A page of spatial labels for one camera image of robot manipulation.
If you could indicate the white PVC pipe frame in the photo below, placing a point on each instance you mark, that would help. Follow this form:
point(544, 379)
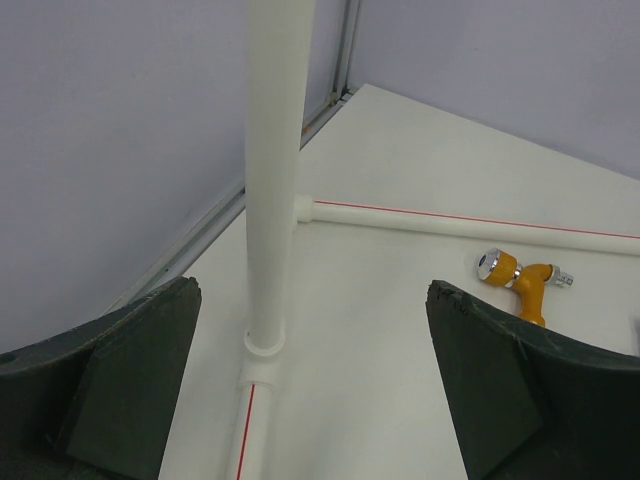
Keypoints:
point(278, 51)

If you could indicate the orange water faucet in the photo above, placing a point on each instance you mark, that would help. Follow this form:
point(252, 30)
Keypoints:
point(500, 269)

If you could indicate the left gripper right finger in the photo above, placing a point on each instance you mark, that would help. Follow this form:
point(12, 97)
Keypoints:
point(529, 403)

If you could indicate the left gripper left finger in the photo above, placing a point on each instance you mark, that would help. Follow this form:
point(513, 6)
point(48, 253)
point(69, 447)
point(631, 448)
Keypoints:
point(98, 401)

